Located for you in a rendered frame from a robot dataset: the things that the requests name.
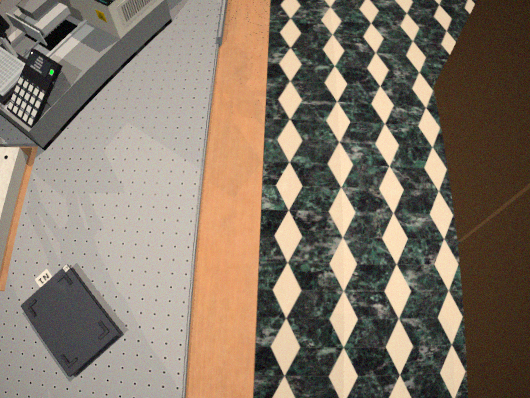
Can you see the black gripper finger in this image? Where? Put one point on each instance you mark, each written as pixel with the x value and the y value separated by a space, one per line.
pixel 3 37

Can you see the cream label with black letters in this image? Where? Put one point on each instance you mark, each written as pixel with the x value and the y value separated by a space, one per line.
pixel 43 278

